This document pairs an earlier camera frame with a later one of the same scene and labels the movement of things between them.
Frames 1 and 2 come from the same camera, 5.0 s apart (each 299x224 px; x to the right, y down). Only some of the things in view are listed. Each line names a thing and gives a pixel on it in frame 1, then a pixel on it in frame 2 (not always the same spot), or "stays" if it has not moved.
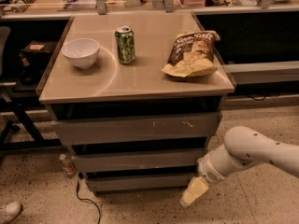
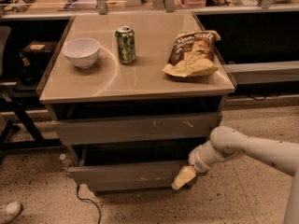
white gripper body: [209, 171] -> [197, 162]
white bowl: [82, 52] stays
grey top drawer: [123, 129] stays
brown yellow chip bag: [192, 54] stays
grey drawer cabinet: [136, 98] stays
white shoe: [9, 212] stays
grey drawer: [168, 159] -> [129, 175]
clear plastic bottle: [67, 167] stays
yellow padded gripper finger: [196, 187] -> [187, 174]
